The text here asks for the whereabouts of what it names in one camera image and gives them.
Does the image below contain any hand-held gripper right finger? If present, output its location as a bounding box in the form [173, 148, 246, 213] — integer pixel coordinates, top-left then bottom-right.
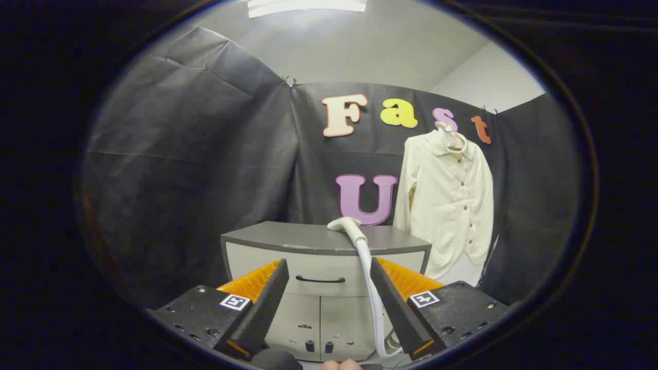
[370, 257, 509, 360]

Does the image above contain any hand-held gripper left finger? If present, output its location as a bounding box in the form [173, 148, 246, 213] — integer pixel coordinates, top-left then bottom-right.
[147, 258, 290, 360]

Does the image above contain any cream garment steamer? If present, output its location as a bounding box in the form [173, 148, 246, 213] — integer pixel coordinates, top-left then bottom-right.
[327, 217, 369, 246]

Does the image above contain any cream button shirt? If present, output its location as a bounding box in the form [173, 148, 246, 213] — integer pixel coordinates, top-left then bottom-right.
[393, 128, 495, 281]

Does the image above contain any white cloth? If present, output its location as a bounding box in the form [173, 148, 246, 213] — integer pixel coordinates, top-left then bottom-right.
[440, 251, 486, 287]

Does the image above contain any grey cabinet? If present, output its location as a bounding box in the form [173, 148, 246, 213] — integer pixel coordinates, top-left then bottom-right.
[221, 221, 432, 363]

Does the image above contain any thin stand pole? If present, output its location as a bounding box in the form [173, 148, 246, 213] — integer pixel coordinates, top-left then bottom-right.
[480, 234, 500, 286]

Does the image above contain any black backdrop cloth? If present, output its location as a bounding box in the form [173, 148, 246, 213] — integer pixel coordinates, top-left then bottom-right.
[82, 27, 581, 309]

